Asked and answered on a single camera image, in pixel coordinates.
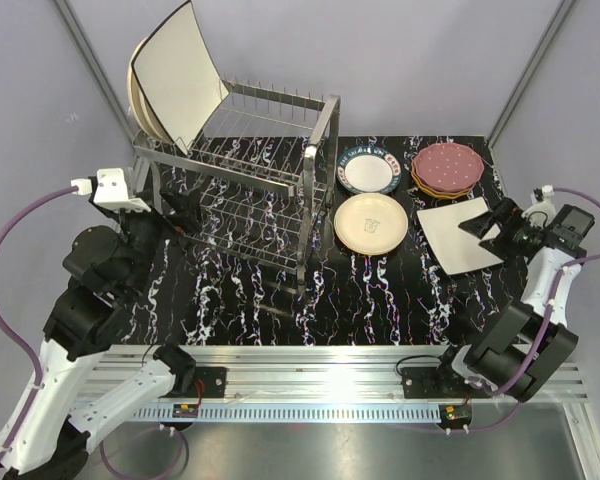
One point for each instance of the pink dotted plate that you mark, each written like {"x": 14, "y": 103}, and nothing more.
{"x": 448, "y": 167}
{"x": 417, "y": 180}

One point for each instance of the aluminium frame post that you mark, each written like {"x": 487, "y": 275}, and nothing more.
{"x": 77, "y": 34}
{"x": 546, "y": 41}

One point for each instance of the cream square plate black rim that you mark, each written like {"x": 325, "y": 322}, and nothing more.
{"x": 456, "y": 251}

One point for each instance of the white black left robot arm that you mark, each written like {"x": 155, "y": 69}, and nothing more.
{"x": 45, "y": 438}

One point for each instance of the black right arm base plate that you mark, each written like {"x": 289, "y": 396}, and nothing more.
{"x": 436, "y": 383}

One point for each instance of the white round plate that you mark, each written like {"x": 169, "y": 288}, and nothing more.
{"x": 371, "y": 224}

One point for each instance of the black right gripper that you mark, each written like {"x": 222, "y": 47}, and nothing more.
{"x": 509, "y": 216}

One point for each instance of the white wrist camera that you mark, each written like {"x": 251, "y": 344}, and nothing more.
{"x": 109, "y": 190}
{"x": 542, "y": 210}

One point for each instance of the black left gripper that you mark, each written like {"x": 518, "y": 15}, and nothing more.
{"x": 188, "y": 215}

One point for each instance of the pink dotted plate front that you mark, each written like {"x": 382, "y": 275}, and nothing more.
{"x": 417, "y": 180}

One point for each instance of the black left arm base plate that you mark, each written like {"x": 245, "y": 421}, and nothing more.
{"x": 210, "y": 381}

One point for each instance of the orange dotted plate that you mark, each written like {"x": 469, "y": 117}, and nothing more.
{"x": 441, "y": 196}

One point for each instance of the aluminium frame post right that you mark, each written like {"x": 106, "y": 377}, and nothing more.
{"x": 546, "y": 41}

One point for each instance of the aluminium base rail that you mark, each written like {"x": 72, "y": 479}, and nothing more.
{"x": 308, "y": 374}

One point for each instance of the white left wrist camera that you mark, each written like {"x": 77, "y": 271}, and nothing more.
{"x": 109, "y": 190}

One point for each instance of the cream round plate rear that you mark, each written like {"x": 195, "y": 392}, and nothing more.
{"x": 137, "y": 104}

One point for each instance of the stainless steel dish rack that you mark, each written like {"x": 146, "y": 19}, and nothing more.
{"x": 264, "y": 165}

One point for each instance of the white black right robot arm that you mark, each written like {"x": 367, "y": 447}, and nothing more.
{"x": 529, "y": 341}

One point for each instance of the aluminium frame post left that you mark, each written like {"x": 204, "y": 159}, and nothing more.
{"x": 77, "y": 34}

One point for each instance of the slotted cable duct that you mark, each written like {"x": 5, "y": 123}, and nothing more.
{"x": 289, "y": 413}

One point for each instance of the white plate teal rim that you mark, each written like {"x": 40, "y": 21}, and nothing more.
{"x": 368, "y": 169}

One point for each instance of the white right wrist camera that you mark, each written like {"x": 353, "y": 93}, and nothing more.
{"x": 542, "y": 210}

